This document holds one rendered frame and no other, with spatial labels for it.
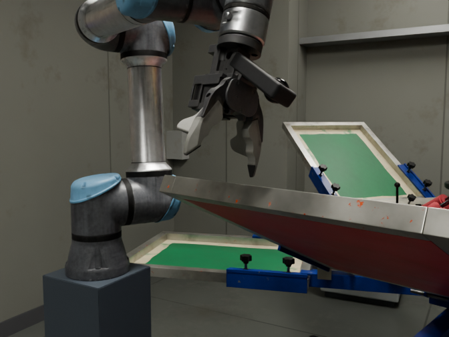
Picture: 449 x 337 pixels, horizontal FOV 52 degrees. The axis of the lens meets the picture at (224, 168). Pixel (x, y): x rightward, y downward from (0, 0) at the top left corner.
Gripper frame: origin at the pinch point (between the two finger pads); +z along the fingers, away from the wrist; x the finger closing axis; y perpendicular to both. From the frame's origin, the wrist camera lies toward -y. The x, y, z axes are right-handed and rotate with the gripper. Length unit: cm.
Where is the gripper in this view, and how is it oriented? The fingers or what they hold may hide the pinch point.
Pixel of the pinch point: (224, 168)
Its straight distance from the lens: 69.2
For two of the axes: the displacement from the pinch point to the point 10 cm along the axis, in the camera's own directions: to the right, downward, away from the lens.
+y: -7.3, -0.7, 6.9
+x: -6.6, -2.2, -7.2
